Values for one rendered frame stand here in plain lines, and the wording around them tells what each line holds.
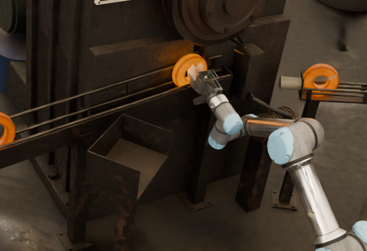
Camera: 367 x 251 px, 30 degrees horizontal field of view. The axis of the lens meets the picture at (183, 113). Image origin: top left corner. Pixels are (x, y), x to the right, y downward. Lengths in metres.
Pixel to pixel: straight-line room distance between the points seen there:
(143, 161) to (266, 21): 0.90
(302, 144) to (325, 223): 0.27
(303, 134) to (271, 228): 0.97
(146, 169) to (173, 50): 0.55
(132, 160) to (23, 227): 0.77
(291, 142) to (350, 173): 1.43
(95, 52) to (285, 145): 0.80
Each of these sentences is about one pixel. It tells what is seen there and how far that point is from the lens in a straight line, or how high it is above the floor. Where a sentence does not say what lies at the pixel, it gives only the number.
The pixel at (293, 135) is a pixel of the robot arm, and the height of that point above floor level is 0.86.
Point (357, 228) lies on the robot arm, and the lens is 2.47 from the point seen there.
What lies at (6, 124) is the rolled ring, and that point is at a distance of 2.51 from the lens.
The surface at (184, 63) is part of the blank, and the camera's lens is 2.75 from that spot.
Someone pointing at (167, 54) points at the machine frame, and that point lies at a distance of 2.77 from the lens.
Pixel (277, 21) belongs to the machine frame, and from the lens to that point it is 3.06.
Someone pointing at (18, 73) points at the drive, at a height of 0.25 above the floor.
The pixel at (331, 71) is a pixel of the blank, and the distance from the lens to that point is 2.99.
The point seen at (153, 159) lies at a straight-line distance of 2.53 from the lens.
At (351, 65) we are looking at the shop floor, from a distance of 4.73.
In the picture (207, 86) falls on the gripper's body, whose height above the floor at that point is 0.77.
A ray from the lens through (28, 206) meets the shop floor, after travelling 3.20.
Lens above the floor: 2.19
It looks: 35 degrees down
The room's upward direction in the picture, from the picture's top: 9 degrees clockwise
